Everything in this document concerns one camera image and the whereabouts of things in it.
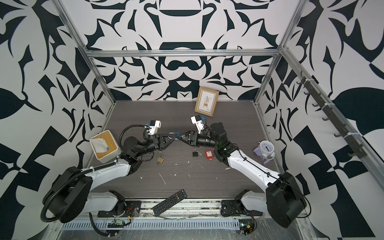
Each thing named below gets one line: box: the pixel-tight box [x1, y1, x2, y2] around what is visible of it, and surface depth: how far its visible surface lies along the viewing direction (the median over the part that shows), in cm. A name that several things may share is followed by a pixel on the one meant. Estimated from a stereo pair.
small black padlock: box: [192, 148, 199, 158], surface depth 93 cm
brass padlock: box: [156, 156, 165, 167], surface depth 91 cm
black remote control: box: [152, 189, 188, 217], surface depth 77 cm
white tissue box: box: [89, 130, 121, 163], surface depth 92 cm
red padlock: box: [205, 150, 214, 159], surface depth 93 cm
